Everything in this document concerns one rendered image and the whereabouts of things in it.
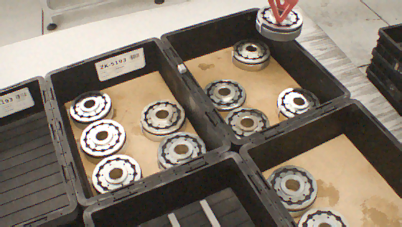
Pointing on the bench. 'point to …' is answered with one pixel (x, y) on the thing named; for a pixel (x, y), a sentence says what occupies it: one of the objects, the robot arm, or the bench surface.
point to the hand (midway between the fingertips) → (281, 12)
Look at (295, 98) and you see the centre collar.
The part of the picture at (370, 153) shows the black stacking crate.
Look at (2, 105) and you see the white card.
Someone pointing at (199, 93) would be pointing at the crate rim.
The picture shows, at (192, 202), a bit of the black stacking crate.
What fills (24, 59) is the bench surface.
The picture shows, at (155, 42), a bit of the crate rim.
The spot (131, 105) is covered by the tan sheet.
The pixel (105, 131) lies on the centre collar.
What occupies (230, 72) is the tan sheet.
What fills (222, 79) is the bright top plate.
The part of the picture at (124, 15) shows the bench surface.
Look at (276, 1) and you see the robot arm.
